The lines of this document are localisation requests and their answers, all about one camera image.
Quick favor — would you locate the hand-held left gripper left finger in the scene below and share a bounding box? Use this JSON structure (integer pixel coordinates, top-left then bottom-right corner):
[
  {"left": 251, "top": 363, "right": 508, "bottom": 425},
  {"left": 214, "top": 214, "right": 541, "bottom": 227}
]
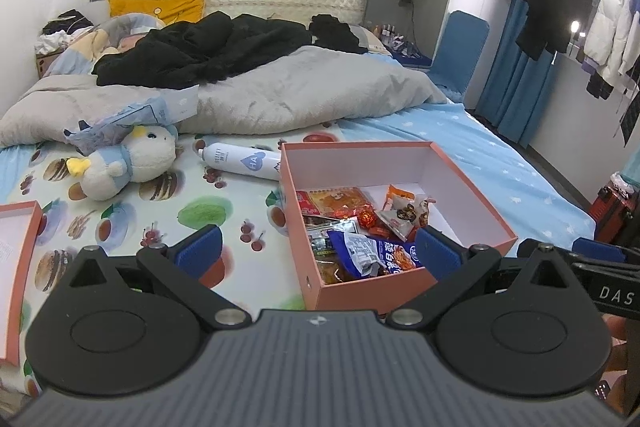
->
[{"left": 65, "top": 223, "right": 252, "bottom": 329}]

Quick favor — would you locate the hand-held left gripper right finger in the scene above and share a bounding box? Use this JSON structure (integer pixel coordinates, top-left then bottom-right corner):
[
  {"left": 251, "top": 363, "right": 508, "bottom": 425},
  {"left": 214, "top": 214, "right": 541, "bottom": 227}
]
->
[{"left": 385, "top": 227, "right": 581, "bottom": 329}]

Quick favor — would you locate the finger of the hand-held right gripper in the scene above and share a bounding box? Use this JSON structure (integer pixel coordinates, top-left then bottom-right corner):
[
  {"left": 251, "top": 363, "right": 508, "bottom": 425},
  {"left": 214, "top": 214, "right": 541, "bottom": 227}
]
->
[{"left": 570, "top": 237, "right": 640, "bottom": 265}]

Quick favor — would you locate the brown orange snack packet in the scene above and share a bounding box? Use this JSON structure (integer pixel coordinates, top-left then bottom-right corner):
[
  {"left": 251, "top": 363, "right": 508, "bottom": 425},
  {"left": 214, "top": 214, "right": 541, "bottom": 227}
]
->
[{"left": 382, "top": 186, "right": 436, "bottom": 242}]

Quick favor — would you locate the blue snack packet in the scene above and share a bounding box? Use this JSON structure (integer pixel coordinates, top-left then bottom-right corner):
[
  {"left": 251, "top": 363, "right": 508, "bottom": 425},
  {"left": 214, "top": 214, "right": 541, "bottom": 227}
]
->
[{"left": 327, "top": 231, "right": 426, "bottom": 278}]

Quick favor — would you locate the green snack packet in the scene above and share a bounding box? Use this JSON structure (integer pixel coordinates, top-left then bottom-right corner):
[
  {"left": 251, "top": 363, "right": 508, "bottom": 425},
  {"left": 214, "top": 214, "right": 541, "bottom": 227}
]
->
[{"left": 306, "top": 227, "right": 341, "bottom": 258}]

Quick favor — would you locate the orange cardboard box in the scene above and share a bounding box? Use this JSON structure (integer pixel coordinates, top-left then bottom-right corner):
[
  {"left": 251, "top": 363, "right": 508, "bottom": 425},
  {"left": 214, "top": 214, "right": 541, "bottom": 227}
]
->
[{"left": 278, "top": 141, "right": 518, "bottom": 312}]

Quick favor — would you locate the person's right hand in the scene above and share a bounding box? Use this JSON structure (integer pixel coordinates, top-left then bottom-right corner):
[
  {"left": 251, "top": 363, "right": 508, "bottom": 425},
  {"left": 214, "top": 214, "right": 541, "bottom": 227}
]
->
[{"left": 601, "top": 313, "right": 632, "bottom": 360}]

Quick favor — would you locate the fruit print bedsheet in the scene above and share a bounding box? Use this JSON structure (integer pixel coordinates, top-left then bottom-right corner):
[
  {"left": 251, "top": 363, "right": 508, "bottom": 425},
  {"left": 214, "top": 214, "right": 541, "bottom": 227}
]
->
[{"left": 0, "top": 127, "right": 351, "bottom": 398}]

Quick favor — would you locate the red suitcase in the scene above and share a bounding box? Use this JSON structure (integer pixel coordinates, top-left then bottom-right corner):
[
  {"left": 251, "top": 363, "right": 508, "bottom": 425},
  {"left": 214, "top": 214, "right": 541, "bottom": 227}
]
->
[{"left": 589, "top": 184, "right": 640, "bottom": 248}]

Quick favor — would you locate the white spray bottle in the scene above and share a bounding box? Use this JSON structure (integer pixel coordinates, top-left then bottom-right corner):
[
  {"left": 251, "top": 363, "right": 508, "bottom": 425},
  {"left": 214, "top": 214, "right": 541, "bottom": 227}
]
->
[{"left": 198, "top": 136, "right": 283, "bottom": 181}]

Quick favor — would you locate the white blue plush toy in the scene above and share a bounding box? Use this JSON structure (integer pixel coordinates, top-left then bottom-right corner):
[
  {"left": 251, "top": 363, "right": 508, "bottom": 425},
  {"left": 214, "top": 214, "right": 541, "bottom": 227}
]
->
[{"left": 67, "top": 124, "right": 180, "bottom": 202}]

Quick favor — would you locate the blue star bedsheet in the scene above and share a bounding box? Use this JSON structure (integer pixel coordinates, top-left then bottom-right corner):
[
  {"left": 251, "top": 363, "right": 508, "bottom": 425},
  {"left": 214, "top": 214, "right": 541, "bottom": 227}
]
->
[{"left": 345, "top": 99, "right": 598, "bottom": 253}]

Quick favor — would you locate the blue curtain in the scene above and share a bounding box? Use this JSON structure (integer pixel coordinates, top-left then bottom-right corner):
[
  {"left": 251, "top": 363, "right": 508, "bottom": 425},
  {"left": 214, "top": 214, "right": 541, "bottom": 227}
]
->
[{"left": 472, "top": 0, "right": 561, "bottom": 148}]

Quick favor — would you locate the orange box lid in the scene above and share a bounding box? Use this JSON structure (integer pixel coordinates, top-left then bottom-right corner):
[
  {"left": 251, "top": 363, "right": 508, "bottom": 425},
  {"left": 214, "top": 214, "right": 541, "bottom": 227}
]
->
[{"left": 0, "top": 201, "right": 43, "bottom": 368}]

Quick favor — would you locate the grey duvet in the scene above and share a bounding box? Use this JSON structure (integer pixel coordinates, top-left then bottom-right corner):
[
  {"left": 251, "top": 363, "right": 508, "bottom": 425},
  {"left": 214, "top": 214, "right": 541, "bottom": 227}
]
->
[{"left": 0, "top": 46, "right": 448, "bottom": 148}]

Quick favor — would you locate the black jacket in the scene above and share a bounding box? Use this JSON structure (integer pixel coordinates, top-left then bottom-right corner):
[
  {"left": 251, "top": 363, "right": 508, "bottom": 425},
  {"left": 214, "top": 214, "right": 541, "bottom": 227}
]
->
[{"left": 92, "top": 12, "right": 316, "bottom": 90}]

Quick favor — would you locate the blue covered chair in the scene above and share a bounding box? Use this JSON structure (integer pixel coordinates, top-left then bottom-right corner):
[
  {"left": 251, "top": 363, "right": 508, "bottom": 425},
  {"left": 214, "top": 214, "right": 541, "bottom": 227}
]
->
[{"left": 430, "top": 10, "right": 490, "bottom": 100}]

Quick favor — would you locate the beige grey pillow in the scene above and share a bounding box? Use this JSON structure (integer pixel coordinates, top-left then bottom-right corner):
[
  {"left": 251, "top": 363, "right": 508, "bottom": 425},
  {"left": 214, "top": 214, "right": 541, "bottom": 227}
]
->
[{"left": 350, "top": 24, "right": 393, "bottom": 55}]

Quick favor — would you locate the group of small bottles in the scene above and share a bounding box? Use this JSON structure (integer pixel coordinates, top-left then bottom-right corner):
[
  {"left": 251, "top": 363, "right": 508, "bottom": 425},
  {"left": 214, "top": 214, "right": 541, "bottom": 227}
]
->
[{"left": 375, "top": 23, "right": 408, "bottom": 45}]

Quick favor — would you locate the hanging white puffer jacket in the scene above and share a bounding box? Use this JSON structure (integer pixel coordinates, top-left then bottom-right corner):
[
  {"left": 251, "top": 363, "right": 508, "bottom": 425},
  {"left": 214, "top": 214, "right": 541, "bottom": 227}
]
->
[{"left": 582, "top": 0, "right": 640, "bottom": 82}]

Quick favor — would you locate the pastel patchwork blanket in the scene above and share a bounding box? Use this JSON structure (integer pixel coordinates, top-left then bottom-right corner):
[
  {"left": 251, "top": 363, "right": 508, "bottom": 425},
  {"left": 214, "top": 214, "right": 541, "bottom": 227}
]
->
[{"left": 47, "top": 13, "right": 166, "bottom": 78}]

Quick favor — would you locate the brown cardboard box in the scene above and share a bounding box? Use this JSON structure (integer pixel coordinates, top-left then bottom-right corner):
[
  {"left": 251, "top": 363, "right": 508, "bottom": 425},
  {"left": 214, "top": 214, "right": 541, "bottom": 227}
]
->
[{"left": 34, "top": 47, "right": 66, "bottom": 80}]

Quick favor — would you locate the black garment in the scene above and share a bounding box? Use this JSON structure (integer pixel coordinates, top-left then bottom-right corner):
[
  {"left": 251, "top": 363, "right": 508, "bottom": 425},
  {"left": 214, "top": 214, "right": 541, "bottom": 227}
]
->
[{"left": 308, "top": 13, "right": 368, "bottom": 54}]

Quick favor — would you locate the yellow pillow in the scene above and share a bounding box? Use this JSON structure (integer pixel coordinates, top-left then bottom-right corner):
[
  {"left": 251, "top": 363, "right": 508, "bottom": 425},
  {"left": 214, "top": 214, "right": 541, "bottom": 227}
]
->
[{"left": 109, "top": 0, "right": 208, "bottom": 26}]

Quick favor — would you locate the pile of clothes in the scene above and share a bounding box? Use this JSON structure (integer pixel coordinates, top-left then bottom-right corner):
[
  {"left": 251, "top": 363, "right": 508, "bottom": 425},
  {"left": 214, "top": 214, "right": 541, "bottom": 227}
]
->
[{"left": 41, "top": 9, "right": 96, "bottom": 52}]

